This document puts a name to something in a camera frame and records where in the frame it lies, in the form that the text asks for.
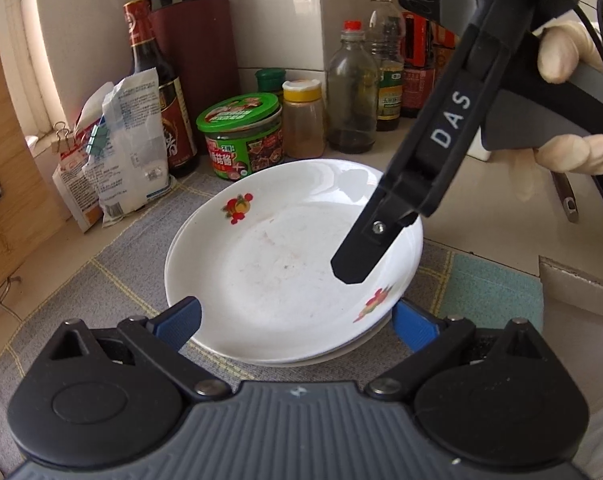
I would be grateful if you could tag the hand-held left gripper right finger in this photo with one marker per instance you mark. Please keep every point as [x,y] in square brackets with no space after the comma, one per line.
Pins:
[411,325]

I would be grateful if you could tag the green-cap bottle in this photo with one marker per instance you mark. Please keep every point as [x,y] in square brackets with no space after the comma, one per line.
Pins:
[270,80]

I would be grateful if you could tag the yellow-lid spice jar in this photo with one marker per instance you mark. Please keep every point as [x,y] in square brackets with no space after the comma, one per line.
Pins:
[304,125]

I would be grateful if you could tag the orange and white bag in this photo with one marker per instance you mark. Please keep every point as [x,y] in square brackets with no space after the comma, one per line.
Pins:
[74,185]

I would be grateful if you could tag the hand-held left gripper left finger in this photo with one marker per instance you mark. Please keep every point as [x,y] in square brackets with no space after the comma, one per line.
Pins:
[181,320]

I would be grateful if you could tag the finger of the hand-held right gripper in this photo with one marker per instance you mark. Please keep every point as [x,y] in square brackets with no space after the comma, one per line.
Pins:
[361,250]

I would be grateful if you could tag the green-lid sauce jar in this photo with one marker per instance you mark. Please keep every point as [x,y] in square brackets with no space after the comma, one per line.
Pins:
[239,120]

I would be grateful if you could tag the bamboo cutting board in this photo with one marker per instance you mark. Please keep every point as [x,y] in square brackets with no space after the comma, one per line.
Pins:
[11,160]

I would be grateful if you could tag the oil bottle red label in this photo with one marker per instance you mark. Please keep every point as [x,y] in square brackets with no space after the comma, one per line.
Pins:
[442,55]

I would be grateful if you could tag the person's right hand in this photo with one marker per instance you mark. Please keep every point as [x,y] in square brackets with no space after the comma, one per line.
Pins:
[566,52]

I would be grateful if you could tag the dark bottle red label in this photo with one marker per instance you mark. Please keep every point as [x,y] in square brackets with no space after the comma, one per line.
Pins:
[417,75]

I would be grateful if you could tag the grey checked dish mat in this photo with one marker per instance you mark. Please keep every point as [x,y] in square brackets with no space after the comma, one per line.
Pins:
[106,285]

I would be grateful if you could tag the tall bottle green label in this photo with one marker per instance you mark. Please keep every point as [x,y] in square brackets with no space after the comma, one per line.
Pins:
[386,60]

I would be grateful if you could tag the white plastic bag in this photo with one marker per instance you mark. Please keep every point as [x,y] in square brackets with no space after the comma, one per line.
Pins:
[126,160]

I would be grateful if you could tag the dark red knife block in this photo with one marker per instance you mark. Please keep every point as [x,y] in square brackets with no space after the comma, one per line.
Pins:
[201,60]

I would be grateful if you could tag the white fruit-print plate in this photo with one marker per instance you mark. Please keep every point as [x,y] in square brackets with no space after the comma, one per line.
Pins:
[331,358]
[281,270]
[361,338]

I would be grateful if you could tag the dark soy sauce bottle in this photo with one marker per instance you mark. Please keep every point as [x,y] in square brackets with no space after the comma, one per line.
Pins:
[169,110]

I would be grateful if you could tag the green binder clip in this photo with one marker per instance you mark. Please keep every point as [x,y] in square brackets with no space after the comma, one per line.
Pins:
[99,140]

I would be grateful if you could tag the clear bottle red cap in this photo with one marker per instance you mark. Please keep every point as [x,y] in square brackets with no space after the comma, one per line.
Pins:
[351,100]

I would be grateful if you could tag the white lidded box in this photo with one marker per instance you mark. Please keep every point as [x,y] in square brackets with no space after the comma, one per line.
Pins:
[476,152]

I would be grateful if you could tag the teal cloth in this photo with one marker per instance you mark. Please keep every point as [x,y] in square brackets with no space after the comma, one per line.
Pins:
[491,290]

